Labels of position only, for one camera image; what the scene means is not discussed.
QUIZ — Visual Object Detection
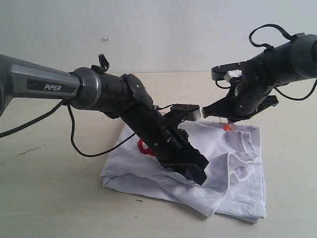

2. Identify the right wrist camera black silver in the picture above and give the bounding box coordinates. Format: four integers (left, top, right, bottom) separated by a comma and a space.
211, 61, 245, 81

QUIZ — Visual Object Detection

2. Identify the wrist camera black silver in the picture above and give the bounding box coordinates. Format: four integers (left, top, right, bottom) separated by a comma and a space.
170, 104, 201, 122
211, 61, 245, 81

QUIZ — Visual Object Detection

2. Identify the orange neck tag with string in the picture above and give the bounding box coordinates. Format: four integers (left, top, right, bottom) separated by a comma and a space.
219, 118, 233, 131

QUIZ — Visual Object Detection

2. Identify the white t-shirt red Chinese lettering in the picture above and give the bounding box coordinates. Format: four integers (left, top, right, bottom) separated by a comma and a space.
101, 119, 266, 223

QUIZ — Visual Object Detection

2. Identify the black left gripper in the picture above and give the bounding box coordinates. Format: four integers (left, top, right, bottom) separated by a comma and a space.
146, 114, 209, 185

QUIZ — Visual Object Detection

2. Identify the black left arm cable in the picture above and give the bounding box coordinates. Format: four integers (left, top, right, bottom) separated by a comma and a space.
0, 99, 174, 157

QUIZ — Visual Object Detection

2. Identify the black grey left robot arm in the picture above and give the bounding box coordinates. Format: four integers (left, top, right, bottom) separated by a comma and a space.
0, 55, 208, 185

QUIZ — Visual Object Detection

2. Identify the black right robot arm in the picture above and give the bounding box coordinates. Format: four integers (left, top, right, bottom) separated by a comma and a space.
202, 33, 317, 122

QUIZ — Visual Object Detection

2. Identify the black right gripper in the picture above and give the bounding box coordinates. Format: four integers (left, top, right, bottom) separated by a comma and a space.
202, 76, 279, 123

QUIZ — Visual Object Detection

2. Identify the left wrist camera black silver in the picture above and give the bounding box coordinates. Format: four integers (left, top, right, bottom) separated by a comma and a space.
170, 104, 201, 122

